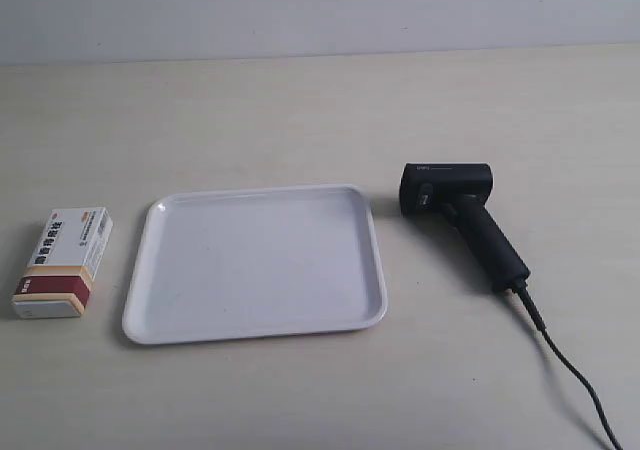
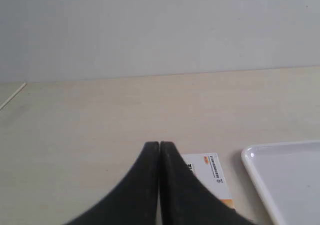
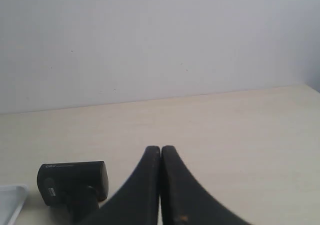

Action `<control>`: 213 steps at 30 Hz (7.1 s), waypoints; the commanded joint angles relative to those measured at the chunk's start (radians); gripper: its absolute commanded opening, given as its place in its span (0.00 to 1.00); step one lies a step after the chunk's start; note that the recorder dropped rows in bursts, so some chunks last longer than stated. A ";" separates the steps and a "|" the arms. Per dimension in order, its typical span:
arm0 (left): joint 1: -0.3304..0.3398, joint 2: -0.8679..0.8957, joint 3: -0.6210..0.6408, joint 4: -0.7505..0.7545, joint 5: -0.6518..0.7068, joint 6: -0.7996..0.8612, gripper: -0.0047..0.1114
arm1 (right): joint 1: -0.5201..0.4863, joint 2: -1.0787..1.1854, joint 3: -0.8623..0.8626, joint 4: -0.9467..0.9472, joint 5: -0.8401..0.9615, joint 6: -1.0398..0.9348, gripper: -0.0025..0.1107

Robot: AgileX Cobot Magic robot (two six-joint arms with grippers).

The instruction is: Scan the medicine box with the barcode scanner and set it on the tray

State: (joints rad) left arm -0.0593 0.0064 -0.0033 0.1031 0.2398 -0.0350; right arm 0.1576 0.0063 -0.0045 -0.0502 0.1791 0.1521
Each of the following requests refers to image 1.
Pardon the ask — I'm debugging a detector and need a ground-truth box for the white plastic tray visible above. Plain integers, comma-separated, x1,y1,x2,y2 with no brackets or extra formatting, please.
122,184,388,346

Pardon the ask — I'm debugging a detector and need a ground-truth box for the white red medicine box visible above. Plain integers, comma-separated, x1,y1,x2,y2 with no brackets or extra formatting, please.
11,207,113,319

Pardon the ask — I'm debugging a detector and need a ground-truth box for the black handheld barcode scanner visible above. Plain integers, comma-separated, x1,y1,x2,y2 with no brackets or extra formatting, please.
399,163,530,294

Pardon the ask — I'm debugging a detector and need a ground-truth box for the black scanner cable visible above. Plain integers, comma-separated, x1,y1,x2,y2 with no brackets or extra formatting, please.
508,279,624,450

